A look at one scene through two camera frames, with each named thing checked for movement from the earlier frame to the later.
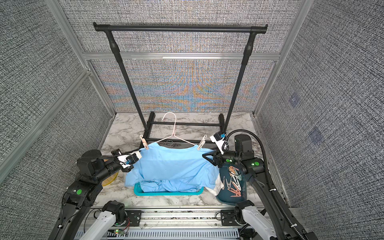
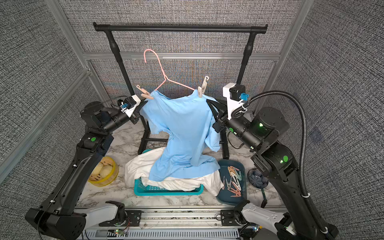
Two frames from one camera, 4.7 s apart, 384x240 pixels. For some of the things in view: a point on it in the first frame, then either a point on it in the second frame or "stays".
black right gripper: [218, 158] → [224, 107]
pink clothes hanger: [173, 134] → [165, 77]
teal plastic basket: [137, 188] stays
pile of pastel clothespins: [234, 185] stays
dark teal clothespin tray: [234, 179] stays
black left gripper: [128, 170] → [135, 118]
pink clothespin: [144, 142] → [145, 93]
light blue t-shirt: [163, 168] → [190, 120]
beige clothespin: [202, 142] → [201, 90]
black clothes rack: [149, 126] stays
